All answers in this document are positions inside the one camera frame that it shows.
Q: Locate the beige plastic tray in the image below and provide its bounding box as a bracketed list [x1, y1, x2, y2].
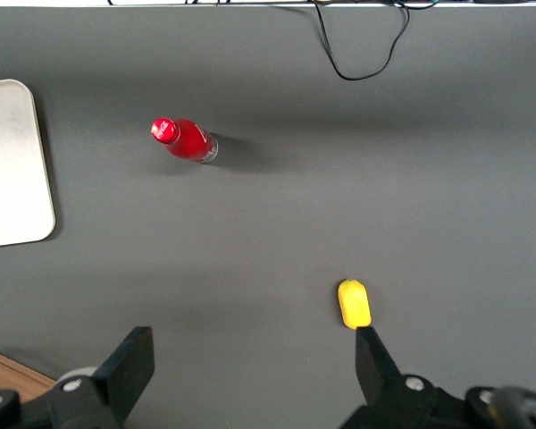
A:
[0, 79, 57, 249]

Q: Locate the black looped table cable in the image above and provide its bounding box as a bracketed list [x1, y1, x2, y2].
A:
[314, 0, 411, 82]

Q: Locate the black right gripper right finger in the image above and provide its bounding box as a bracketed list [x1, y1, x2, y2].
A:
[341, 325, 471, 429]

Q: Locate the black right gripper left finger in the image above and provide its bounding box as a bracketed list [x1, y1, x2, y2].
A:
[48, 325, 156, 429]

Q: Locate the red cola bottle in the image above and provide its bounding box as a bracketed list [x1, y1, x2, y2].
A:
[149, 116, 219, 165]

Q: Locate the wooden drawer cabinet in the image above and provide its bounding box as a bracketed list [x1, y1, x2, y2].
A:
[0, 344, 57, 400]

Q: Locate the yellow lemon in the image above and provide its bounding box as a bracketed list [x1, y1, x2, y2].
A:
[337, 278, 373, 331]

